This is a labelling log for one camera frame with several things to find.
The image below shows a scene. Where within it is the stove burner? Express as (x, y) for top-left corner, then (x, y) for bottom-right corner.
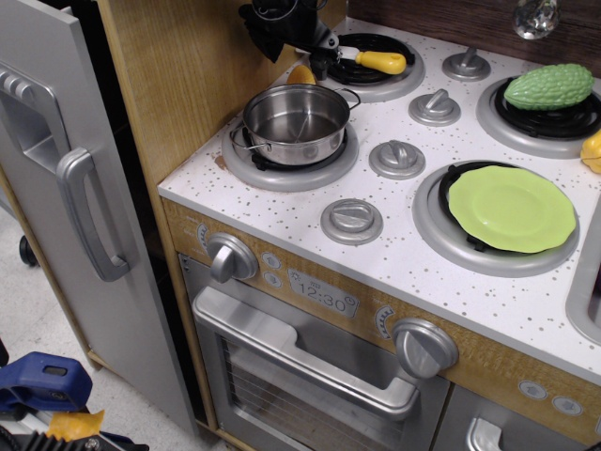
(476, 78), (600, 160)
(317, 33), (425, 103)
(221, 116), (361, 193)
(412, 161), (580, 278)

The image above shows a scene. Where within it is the silver right oven dial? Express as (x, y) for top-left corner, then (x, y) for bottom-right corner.
(393, 318), (459, 380)

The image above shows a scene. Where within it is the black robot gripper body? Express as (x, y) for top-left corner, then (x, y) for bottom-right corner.
(239, 0), (339, 62)

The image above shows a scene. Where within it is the back right stove burner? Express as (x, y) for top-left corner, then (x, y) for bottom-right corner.
(476, 78), (600, 160)

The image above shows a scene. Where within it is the stainless steel toy pan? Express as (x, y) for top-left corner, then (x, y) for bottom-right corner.
(229, 85), (362, 166)

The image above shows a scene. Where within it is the orange wooden spatula tip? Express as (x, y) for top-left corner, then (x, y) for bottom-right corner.
(286, 65), (316, 86)

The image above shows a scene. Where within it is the silver fridge door handle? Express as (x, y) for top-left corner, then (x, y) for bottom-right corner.
(55, 148), (130, 283)

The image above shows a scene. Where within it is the grey oven door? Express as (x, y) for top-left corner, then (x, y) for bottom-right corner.
(179, 256), (449, 450)

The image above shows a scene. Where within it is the grey stovetop knob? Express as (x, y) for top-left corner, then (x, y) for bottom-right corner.
(408, 89), (461, 127)
(320, 198), (384, 246)
(369, 140), (425, 180)
(442, 47), (491, 82)

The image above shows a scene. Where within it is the front right stove burner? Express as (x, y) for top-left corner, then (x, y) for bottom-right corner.
(412, 161), (580, 278)

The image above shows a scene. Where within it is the yellow toy corn cob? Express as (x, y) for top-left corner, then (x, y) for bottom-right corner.
(337, 46), (407, 75)

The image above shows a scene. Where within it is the grey lower cabinet door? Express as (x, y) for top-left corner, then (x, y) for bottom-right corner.
(433, 386), (600, 451)

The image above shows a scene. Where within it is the blue clamp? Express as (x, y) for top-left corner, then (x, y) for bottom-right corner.
(1, 351), (93, 412)

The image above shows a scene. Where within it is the light green plastic plate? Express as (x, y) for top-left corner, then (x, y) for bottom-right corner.
(448, 165), (577, 254)

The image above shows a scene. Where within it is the green toy bitter gourd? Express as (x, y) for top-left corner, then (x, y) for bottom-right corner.
(503, 64), (594, 111)

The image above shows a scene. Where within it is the grey stovetop knob front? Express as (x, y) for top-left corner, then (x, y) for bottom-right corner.
(320, 198), (384, 246)

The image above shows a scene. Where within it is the silver oven dial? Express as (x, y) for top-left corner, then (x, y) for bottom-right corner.
(207, 232), (258, 284)
(393, 318), (459, 380)

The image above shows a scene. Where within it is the clear glass faucet knob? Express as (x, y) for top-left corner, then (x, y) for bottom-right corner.
(512, 0), (561, 40)

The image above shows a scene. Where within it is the front left stove burner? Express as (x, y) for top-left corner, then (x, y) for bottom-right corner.
(221, 116), (361, 193)

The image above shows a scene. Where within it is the silver oven door handle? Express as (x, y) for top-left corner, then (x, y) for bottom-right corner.
(193, 286), (420, 421)

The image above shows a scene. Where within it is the grey stovetop knob back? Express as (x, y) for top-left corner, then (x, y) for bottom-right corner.
(442, 47), (491, 82)

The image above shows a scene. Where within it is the yellow tape piece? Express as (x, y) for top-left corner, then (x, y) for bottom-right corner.
(46, 411), (105, 442)

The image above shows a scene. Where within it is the silver left oven dial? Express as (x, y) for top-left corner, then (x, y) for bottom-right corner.
(207, 232), (258, 284)

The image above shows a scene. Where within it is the grey toy fridge door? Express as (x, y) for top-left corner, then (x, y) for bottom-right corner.
(1, 1), (198, 434)

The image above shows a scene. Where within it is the oven clock display panel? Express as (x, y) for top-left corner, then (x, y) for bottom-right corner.
(287, 269), (360, 319)

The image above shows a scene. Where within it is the yellow toy pepper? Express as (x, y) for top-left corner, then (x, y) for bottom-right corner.
(580, 131), (601, 174)

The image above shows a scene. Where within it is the back left stove burner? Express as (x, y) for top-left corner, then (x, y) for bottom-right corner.
(317, 33), (425, 103)

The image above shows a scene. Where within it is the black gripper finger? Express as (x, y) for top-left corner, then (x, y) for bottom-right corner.
(324, 47), (341, 61)
(310, 53), (331, 80)

